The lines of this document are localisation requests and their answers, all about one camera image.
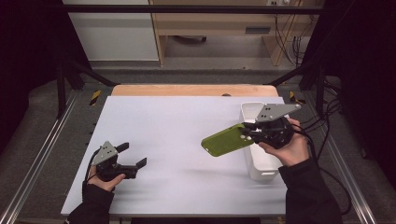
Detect green phone case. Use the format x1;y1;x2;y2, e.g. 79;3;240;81
200;122;255;158

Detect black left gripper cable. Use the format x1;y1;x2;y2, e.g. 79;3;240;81
81;148;102;195

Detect aluminium rail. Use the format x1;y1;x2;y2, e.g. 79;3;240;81
0;90;79;224
302;92;378;224

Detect white plastic bin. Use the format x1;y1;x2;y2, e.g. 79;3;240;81
238;101;291;182

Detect person's left hand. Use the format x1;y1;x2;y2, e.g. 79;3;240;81
87;165;127;192

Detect black horizontal frame bar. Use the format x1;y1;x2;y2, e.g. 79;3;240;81
60;4;347;15

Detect yellow black hazard tape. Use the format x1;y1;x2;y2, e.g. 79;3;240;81
289;91;307;105
89;89;103;107

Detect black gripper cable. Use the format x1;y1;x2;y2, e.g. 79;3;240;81
290;123;353;217
81;148;102;195

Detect white table mat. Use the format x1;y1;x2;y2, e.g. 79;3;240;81
60;95;299;217

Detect wooden table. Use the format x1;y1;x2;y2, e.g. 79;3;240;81
110;83;279;98

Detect dark curtain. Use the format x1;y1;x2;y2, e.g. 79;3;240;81
0;0;92;150
303;0;396;181

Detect hanging black cable bundle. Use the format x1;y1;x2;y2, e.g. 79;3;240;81
273;13;313;67

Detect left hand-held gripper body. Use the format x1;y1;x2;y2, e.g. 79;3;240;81
91;140;138;183

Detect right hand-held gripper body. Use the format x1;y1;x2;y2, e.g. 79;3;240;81
247;103;303;150

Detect person's right hand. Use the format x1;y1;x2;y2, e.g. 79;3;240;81
257;118;311;168

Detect wooden desk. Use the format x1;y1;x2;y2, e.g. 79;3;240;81
148;0;325;67

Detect white cabinet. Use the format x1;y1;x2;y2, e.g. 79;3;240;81
61;0;161;63

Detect black floor cables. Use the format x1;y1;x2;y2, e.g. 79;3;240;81
292;77;344;147

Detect black frame strut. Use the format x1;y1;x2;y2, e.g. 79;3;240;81
55;58;120;119
263;58;329;117

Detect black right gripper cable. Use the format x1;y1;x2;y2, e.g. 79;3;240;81
290;123;353;217

